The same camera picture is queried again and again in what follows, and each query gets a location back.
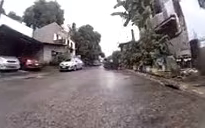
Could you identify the dark vehicle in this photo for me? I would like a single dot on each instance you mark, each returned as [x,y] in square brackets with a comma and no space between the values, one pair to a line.
[108,63]

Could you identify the large green tree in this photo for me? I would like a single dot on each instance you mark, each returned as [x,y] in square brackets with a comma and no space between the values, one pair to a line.
[87,41]

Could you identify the silver car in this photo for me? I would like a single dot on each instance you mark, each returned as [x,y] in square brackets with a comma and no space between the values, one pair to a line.
[71,64]
[7,62]

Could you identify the wet grey asphalt road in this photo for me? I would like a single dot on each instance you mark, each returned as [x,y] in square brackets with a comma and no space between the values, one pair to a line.
[96,100]

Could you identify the banana plants and bushes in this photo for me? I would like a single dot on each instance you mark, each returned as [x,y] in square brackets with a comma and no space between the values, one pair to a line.
[145,43]

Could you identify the grey gabled house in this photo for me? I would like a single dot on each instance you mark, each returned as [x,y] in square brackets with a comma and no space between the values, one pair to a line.
[53,41]

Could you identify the red car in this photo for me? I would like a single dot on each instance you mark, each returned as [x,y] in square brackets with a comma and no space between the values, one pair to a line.
[30,62]

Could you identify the tall grey building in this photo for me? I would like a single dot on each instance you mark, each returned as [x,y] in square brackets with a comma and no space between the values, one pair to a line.
[171,30]

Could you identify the rubble roadside strip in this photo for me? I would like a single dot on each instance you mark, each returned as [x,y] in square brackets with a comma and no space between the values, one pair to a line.
[183,81]

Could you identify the open carport shelter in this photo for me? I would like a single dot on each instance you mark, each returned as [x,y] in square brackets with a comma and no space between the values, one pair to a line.
[13,38]

